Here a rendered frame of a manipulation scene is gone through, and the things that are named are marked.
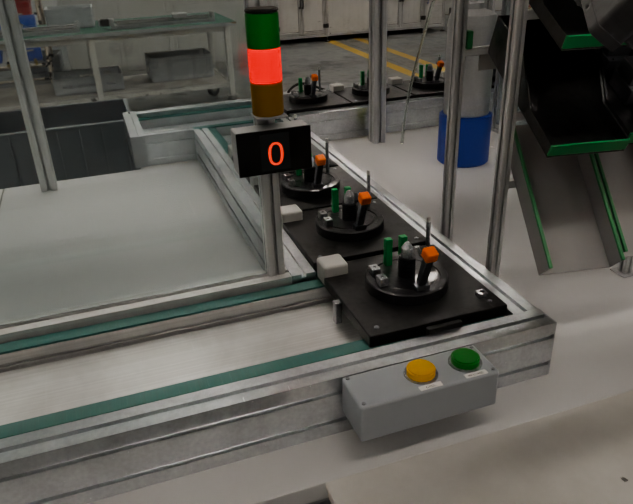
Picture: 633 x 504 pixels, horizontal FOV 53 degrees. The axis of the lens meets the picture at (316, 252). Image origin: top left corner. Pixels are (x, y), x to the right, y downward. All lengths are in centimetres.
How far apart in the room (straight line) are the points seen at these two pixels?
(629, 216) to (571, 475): 51
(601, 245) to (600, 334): 16
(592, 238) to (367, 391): 51
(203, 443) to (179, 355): 20
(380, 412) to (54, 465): 42
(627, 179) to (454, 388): 57
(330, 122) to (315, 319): 122
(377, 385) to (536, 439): 25
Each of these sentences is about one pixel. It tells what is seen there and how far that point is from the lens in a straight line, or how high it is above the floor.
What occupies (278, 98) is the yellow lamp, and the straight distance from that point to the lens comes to 100.
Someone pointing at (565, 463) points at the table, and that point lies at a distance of 96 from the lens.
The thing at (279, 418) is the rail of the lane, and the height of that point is 92.
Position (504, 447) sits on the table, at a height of 86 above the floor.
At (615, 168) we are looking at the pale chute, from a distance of 128.
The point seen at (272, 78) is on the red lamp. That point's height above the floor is 132.
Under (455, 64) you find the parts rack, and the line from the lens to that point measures 124.
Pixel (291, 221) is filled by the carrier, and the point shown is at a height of 97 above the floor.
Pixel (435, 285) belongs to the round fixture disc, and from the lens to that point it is 105.
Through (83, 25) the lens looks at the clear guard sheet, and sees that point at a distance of 99.
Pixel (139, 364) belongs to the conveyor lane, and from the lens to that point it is 105.
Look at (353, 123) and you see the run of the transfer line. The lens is 225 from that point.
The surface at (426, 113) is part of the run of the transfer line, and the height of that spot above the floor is 91.
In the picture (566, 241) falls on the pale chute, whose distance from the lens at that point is 116.
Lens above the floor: 151
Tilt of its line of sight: 27 degrees down
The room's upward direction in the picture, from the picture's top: 2 degrees counter-clockwise
